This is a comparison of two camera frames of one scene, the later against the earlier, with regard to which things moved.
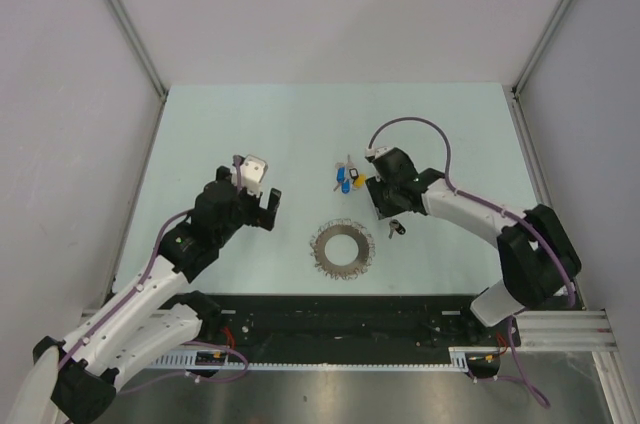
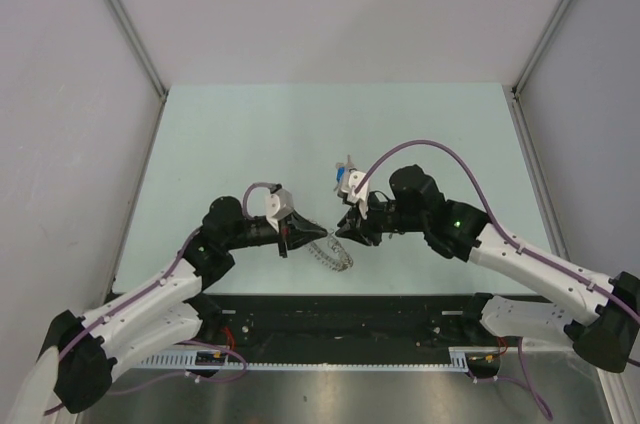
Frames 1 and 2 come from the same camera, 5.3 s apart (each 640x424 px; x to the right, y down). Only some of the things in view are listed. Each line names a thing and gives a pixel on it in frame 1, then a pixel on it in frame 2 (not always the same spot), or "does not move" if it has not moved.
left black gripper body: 248,211 to 283,224
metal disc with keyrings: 346,227 to 338,260
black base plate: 352,323 does not move
